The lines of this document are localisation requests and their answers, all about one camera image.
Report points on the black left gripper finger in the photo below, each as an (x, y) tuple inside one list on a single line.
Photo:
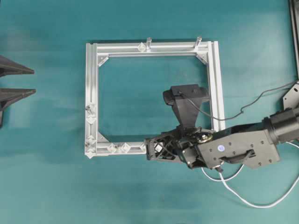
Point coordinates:
[(9, 67), (8, 96)]

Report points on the silver metal pin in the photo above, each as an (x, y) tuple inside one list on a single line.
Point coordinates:
[(197, 43), (148, 43)]

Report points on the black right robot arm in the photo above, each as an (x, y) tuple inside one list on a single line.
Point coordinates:
[(253, 145)]

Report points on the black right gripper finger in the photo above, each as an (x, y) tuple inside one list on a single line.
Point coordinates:
[(162, 156), (166, 139)]

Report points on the black stand bracket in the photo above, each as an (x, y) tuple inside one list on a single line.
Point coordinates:
[(291, 98)]

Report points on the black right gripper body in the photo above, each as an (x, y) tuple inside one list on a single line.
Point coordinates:
[(188, 142)]

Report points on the aluminium extrusion frame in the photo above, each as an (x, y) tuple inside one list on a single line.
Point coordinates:
[(97, 54)]

